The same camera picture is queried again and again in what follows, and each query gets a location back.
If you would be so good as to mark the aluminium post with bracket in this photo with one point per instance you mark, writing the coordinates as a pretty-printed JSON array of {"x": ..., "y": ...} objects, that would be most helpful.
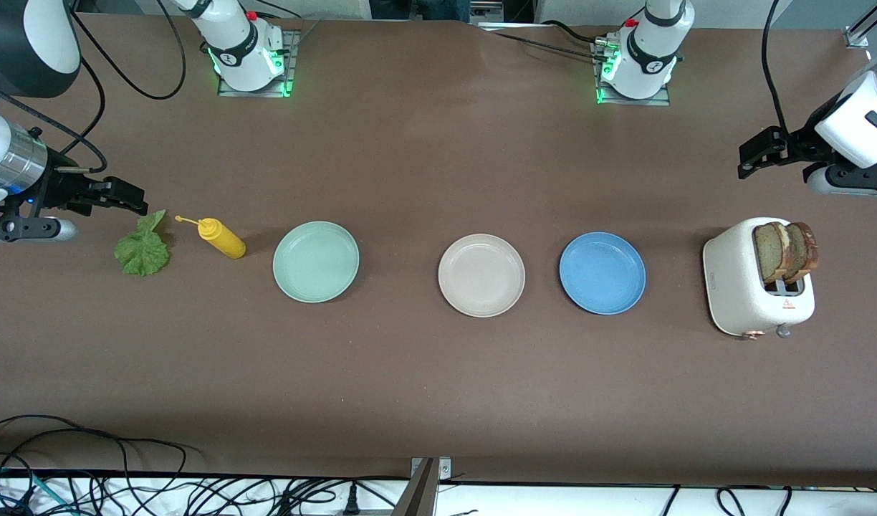
[{"x": 420, "y": 491}]

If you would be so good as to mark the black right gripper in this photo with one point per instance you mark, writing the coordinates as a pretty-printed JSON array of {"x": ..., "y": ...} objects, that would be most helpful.
[{"x": 60, "y": 191}]

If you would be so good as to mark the aluminium corner bracket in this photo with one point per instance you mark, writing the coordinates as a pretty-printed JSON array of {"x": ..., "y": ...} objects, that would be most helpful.
[{"x": 859, "y": 39}]

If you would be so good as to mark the yellow mustard squeeze bottle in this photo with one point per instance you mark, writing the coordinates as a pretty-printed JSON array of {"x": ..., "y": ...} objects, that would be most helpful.
[{"x": 223, "y": 240}]

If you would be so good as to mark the green lettuce leaf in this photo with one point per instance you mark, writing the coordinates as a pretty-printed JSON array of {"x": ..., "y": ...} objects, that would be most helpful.
[{"x": 143, "y": 251}]

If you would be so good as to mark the beige plate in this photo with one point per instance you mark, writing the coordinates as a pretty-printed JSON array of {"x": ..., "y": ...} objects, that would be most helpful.
[{"x": 481, "y": 276}]

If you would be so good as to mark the white toaster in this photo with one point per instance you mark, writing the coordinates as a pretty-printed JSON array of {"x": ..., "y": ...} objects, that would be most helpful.
[{"x": 736, "y": 287}]

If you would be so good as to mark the brown toast bread slice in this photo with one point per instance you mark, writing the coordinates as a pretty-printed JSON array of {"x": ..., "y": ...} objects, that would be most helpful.
[
  {"x": 768, "y": 251},
  {"x": 804, "y": 251}
]

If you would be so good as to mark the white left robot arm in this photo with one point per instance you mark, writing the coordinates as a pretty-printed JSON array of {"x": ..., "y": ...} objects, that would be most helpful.
[{"x": 650, "y": 61}]

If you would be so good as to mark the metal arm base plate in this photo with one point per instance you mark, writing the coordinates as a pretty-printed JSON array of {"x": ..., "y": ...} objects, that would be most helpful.
[
  {"x": 635, "y": 102},
  {"x": 292, "y": 72}
]

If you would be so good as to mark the blue plate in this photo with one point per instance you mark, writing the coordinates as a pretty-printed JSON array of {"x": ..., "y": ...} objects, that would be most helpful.
[{"x": 602, "y": 273}]

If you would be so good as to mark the black power plug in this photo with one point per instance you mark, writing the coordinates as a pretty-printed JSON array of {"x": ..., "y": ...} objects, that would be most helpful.
[{"x": 351, "y": 502}]

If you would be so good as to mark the aluminium frame profile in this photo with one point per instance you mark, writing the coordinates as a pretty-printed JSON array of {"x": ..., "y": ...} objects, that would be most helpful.
[{"x": 503, "y": 11}]

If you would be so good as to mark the mint green plate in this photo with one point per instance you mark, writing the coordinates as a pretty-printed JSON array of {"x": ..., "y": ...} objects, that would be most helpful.
[{"x": 315, "y": 261}]

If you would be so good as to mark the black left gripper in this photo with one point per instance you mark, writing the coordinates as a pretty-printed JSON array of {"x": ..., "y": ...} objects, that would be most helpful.
[{"x": 799, "y": 148}]

